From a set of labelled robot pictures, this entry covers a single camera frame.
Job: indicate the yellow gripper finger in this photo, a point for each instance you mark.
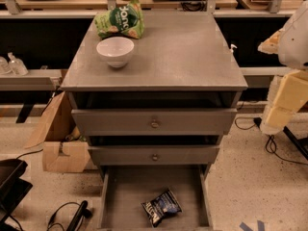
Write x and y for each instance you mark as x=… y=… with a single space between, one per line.
x=287 y=95
x=271 y=44

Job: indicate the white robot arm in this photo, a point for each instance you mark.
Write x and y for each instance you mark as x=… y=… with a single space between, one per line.
x=293 y=48

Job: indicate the top grey drawer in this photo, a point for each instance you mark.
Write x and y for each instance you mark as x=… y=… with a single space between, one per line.
x=153 y=122

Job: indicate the grey drawer cabinet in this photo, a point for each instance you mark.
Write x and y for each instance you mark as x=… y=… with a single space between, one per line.
x=181 y=62

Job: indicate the green snack bag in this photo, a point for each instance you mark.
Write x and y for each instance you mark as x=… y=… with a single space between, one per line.
x=125 y=20

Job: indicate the middle grey drawer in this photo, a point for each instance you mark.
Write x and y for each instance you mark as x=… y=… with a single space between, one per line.
x=153 y=155

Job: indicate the bottom grey open drawer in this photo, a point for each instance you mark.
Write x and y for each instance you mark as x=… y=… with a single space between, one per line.
x=125 y=188

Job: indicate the white pump dispenser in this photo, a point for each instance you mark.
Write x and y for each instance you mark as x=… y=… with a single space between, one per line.
x=233 y=47

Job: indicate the black stand leg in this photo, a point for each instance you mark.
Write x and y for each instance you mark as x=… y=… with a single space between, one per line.
x=300 y=144

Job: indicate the blue floor tape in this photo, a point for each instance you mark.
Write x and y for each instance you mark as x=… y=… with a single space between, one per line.
x=257 y=225

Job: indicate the white bowl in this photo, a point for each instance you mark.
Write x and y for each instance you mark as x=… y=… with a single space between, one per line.
x=115 y=51

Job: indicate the cardboard box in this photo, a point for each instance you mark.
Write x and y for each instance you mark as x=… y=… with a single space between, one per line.
x=57 y=133

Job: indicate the clear plastic bottle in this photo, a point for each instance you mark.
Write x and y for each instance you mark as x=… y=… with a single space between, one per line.
x=16 y=65

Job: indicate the black tray stand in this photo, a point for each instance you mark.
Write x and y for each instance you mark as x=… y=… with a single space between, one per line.
x=12 y=188

